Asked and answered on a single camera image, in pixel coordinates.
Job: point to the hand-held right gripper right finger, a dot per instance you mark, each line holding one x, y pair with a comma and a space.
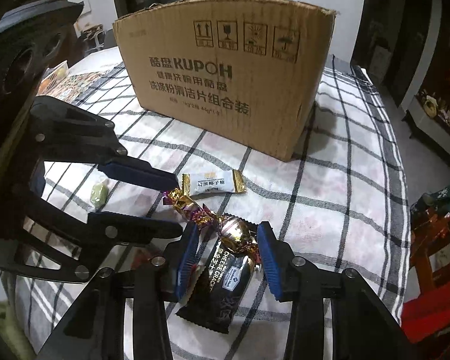
270, 266

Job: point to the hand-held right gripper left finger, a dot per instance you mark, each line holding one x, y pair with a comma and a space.
185, 266

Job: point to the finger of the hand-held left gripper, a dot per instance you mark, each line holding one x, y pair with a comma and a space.
135, 168
135, 228

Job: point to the black cracker packet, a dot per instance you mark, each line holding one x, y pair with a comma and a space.
217, 288

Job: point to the purple gold candy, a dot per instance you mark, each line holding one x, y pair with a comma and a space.
185, 204

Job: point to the white candy with gold ends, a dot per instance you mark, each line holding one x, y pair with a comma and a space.
210, 184

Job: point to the brown cardboard box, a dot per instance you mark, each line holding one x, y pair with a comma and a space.
225, 75

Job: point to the white plastic basket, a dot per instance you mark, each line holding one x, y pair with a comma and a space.
55, 75

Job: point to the light green candy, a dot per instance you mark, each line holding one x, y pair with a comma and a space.
98, 196

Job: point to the white stool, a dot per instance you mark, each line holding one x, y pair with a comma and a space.
92, 35

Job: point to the black white checked cloth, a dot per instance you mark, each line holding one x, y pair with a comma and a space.
341, 195

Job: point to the person's olive clothing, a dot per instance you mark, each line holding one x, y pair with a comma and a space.
3, 330

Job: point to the dark green cap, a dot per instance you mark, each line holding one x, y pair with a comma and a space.
444, 197

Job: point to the white console shelf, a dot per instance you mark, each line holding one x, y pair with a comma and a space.
435, 131

